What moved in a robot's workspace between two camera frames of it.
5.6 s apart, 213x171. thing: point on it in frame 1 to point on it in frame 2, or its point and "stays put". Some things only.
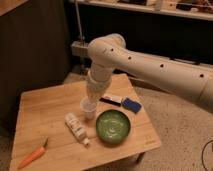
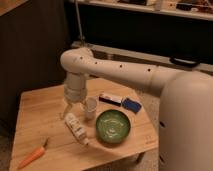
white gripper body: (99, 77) to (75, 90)
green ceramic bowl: (113, 127) stays put
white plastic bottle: (76, 127) stays put
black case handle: (185, 61) stays put
